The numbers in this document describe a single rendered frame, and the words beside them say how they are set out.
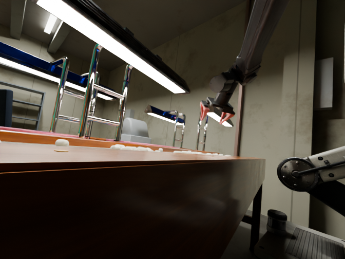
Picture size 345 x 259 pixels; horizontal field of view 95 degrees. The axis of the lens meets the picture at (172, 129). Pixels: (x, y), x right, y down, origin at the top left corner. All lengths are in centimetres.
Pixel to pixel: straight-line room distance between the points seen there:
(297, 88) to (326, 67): 37
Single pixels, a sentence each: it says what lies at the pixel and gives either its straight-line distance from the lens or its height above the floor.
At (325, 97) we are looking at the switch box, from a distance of 256.
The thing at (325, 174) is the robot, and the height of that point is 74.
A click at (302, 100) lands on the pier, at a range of 246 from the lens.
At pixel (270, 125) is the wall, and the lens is 267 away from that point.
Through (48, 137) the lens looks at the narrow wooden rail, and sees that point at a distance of 53.
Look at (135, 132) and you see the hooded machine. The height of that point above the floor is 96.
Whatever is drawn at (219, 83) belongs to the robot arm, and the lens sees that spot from 59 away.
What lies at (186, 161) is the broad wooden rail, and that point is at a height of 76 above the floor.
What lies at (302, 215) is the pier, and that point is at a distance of 242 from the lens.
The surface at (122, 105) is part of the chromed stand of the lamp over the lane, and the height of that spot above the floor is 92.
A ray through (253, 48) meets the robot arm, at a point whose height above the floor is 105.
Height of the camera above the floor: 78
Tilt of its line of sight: 6 degrees up
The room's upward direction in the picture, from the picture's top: 7 degrees clockwise
